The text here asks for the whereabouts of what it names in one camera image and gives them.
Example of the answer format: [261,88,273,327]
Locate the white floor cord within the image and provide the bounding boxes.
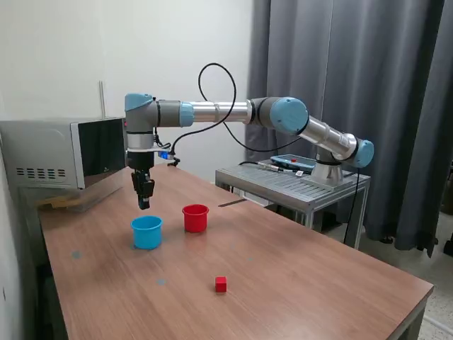
[423,316,453,329]

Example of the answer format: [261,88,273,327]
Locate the white wall pipe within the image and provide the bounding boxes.
[98,80,107,118]

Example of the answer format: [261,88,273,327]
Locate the silver microwave oven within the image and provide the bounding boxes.
[0,116,129,191]

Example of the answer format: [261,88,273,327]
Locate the grey metal robot stand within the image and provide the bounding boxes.
[214,162,372,251]

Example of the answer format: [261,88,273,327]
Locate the grey curtain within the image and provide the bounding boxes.
[245,0,453,259]

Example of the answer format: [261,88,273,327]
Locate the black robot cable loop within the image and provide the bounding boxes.
[171,62,305,157]

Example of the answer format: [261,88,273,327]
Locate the blue teach pendant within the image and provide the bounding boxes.
[270,154,316,170]

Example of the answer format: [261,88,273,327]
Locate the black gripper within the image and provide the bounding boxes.
[127,151,156,210]

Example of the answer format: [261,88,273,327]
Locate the red plastic cup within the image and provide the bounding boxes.
[181,204,210,234]

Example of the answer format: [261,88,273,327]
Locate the black base power cable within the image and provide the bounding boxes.
[340,166,358,244]

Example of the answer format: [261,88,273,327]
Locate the black cable with metal plug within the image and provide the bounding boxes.
[239,161,294,174]

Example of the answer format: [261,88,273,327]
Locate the light blue plastic bin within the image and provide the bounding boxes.
[130,215,164,250]

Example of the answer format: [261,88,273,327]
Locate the light wooden block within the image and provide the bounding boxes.
[38,198,77,210]

